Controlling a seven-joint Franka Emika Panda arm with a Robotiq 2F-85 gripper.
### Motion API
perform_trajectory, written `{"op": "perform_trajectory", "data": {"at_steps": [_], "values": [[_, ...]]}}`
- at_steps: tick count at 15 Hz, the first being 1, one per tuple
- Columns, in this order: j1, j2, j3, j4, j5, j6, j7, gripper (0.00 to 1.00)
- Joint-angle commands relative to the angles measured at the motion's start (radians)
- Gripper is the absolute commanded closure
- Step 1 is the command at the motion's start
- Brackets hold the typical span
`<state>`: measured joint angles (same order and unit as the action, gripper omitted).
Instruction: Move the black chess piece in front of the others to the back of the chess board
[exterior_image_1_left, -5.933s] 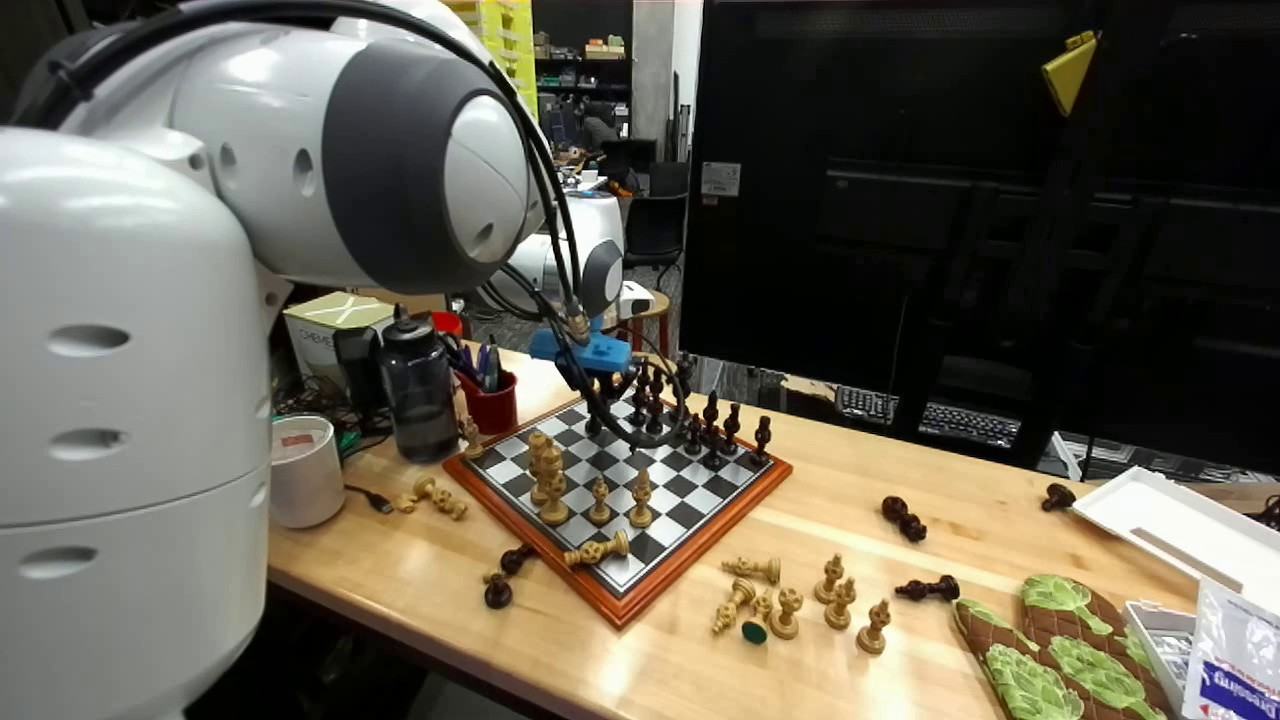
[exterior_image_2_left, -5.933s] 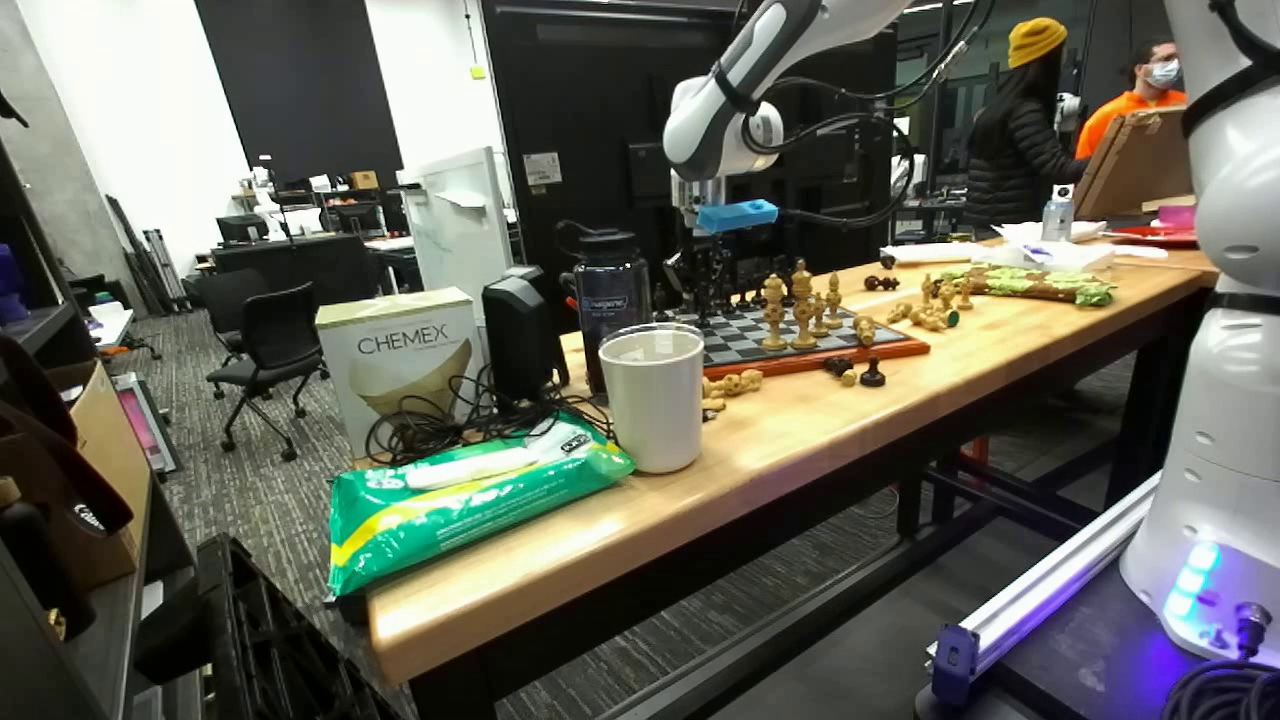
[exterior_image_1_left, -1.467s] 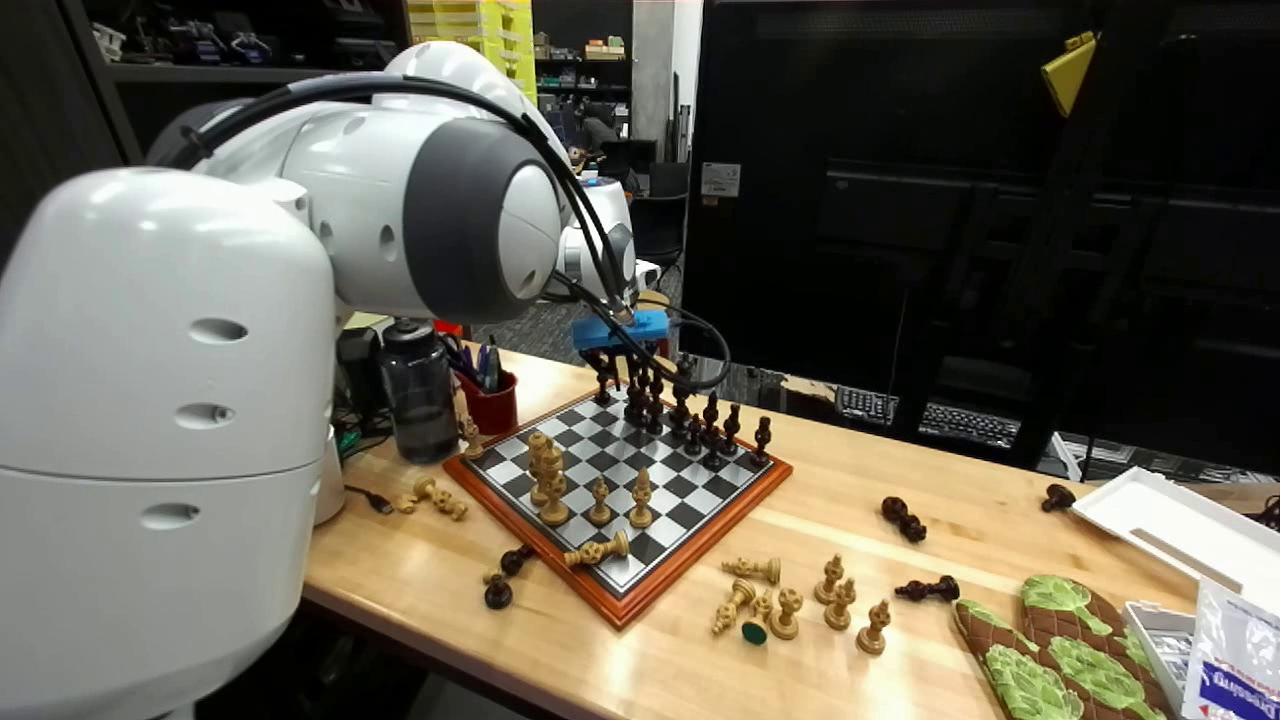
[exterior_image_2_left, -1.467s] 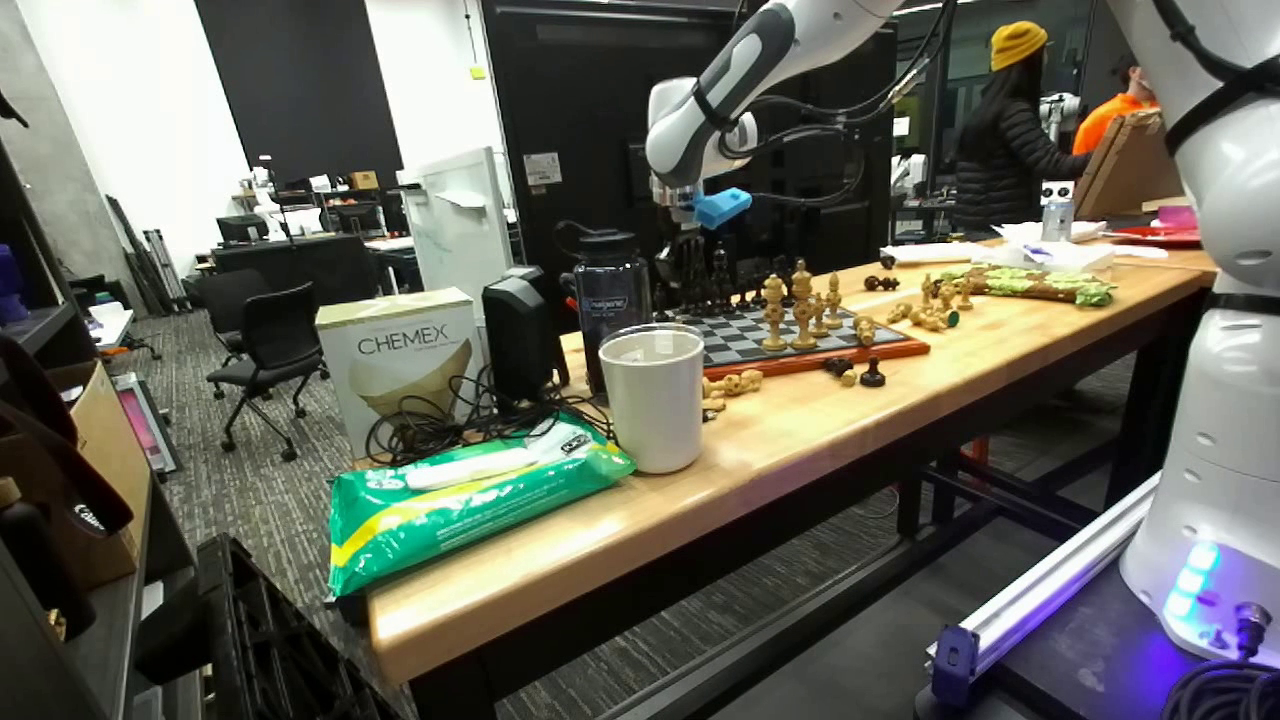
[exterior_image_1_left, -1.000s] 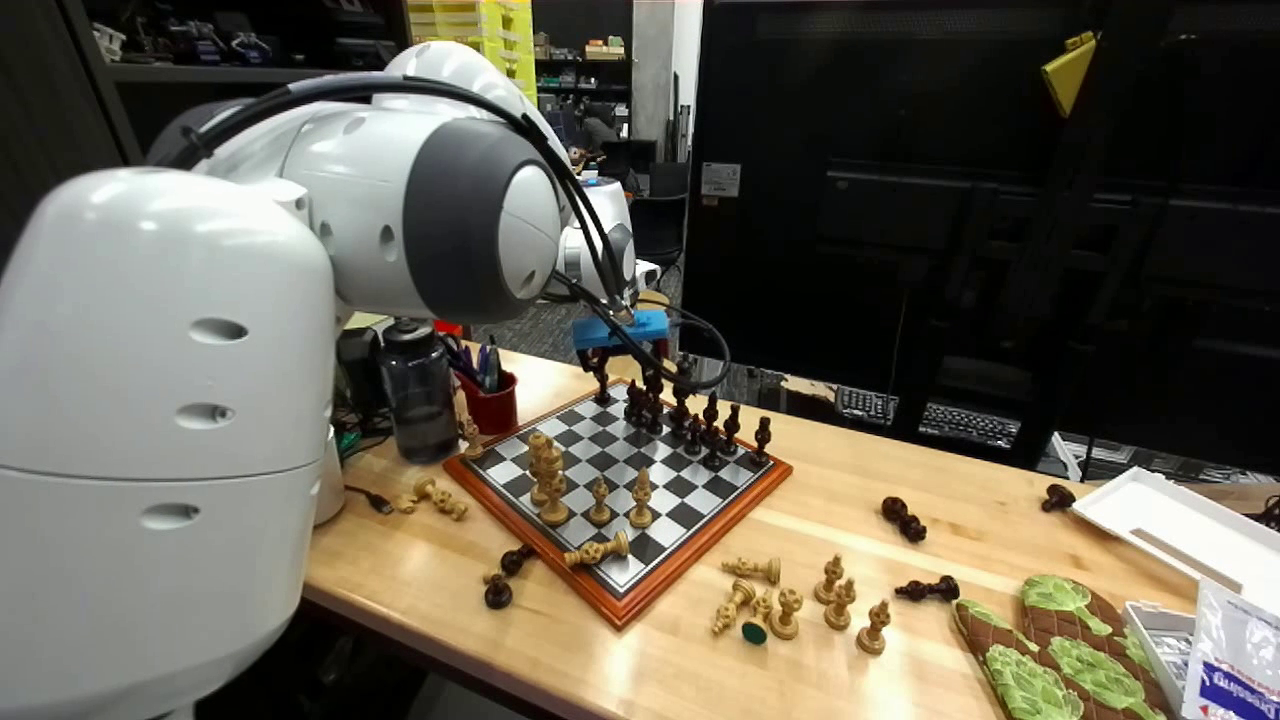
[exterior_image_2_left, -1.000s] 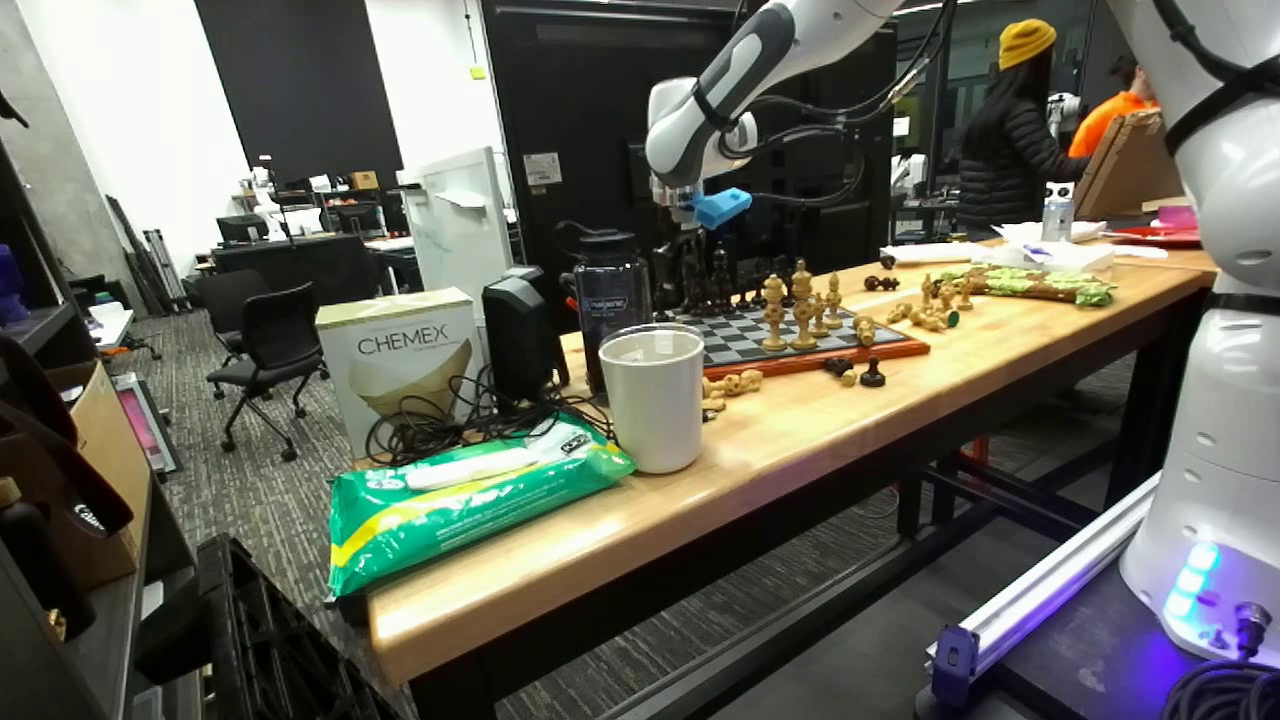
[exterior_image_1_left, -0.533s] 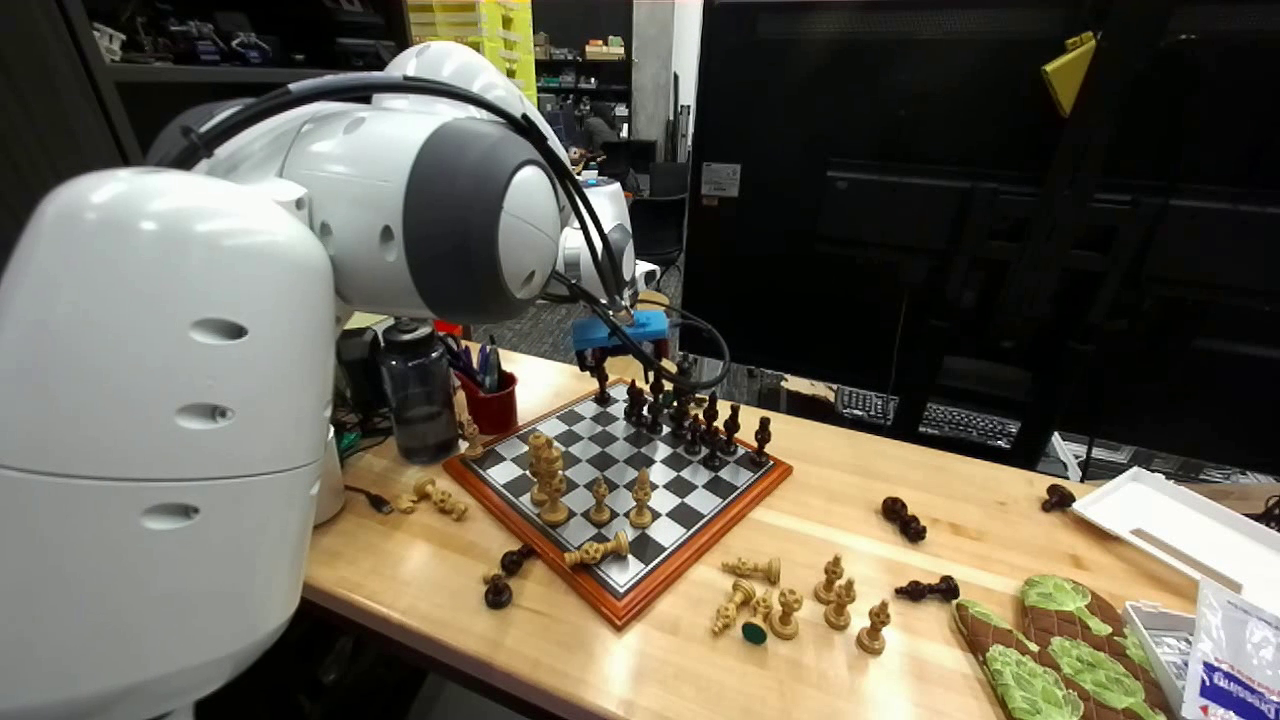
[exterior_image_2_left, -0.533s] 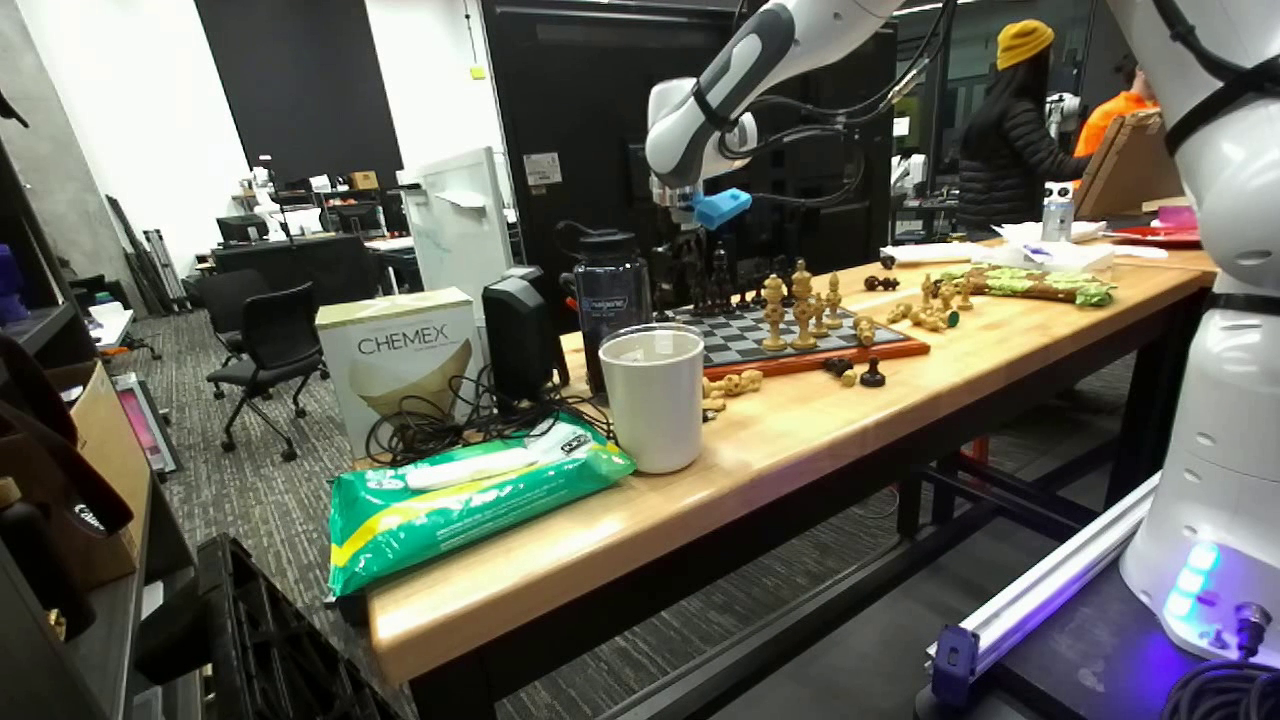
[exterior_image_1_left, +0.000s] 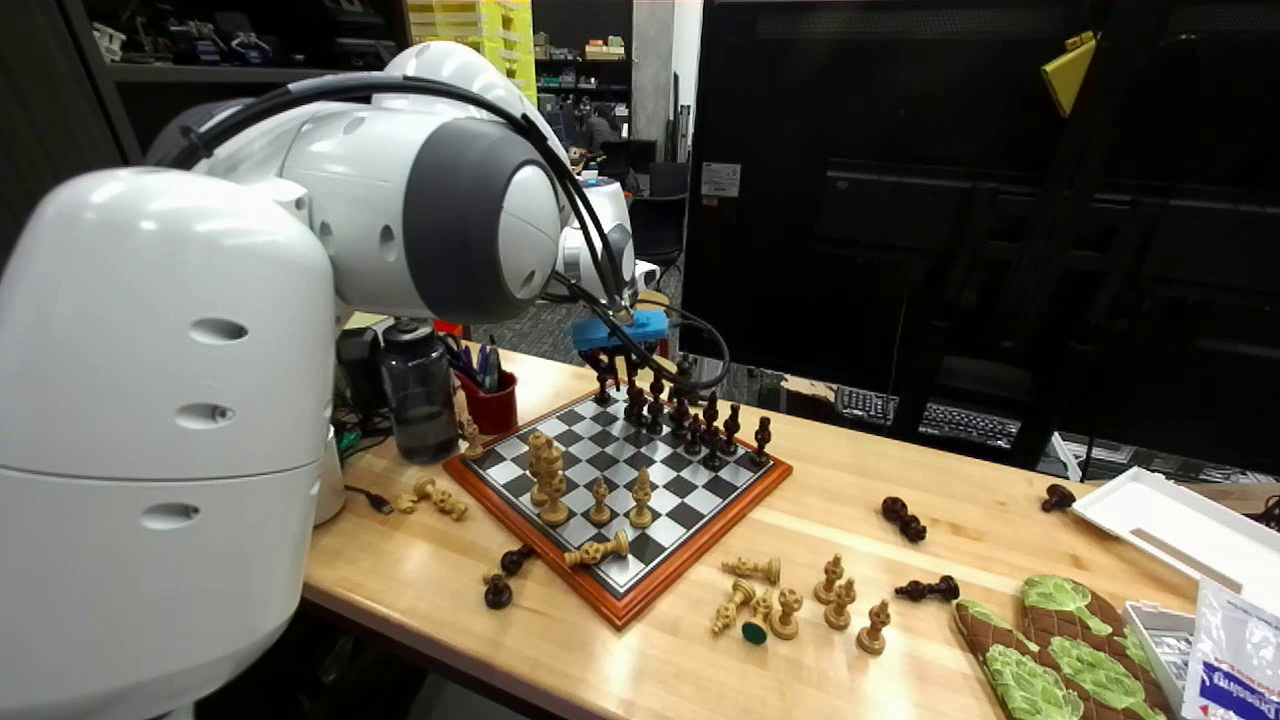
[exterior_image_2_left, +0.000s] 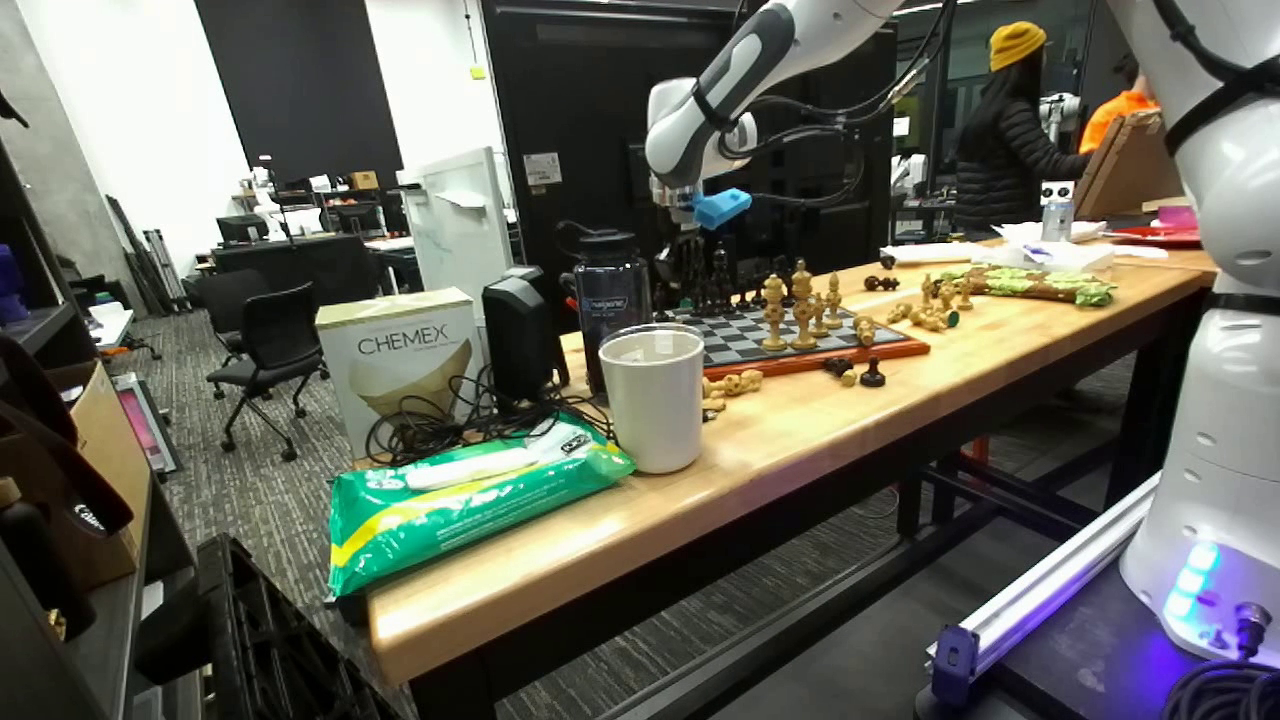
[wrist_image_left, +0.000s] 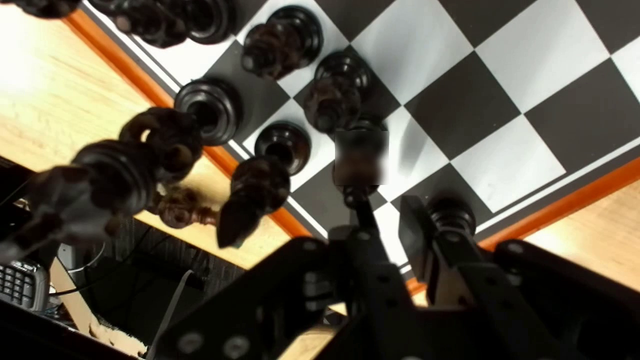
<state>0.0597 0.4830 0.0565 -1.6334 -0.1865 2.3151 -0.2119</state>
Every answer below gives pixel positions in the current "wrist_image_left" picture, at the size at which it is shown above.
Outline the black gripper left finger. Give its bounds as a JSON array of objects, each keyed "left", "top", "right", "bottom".
[{"left": 312, "top": 199, "right": 429, "bottom": 360}]

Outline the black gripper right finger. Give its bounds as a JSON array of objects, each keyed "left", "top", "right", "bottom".
[{"left": 398, "top": 197, "right": 568, "bottom": 360}]

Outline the checkered chess board orange rim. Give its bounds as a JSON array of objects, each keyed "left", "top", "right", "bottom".
[{"left": 63, "top": 0, "right": 640, "bottom": 297}]

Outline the black keyboard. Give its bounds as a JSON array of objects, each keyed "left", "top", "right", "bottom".
[{"left": 0, "top": 261, "right": 38, "bottom": 312}]

